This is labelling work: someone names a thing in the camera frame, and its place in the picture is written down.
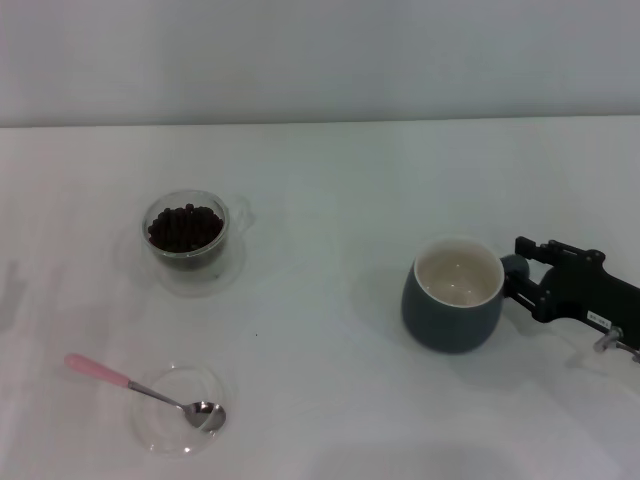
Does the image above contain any silver cable connector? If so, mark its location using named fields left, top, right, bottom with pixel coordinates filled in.
left=593, top=326, right=640, bottom=365

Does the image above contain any dark teal ceramic mug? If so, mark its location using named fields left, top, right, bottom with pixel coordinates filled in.
left=400, top=235, right=531, bottom=356

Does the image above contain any clear glass saucer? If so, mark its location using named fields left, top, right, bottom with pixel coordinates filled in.
left=144, top=233, right=248, bottom=300
left=130, top=363, right=237, bottom=446

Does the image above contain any dark coffee beans pile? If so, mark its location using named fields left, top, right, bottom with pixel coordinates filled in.
left=147, top=202, right=225, bottom=254

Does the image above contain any clear glass cup with handle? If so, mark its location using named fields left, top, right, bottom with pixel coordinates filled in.
left=140, top=189, right=257, bottom=274

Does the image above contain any pink handled metal spoon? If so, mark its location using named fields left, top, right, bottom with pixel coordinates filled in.
left=64, top=353, right=227, bottom=434

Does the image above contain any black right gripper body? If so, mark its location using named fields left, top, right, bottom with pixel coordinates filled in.
left=537, top=248, right=640, bottom=350

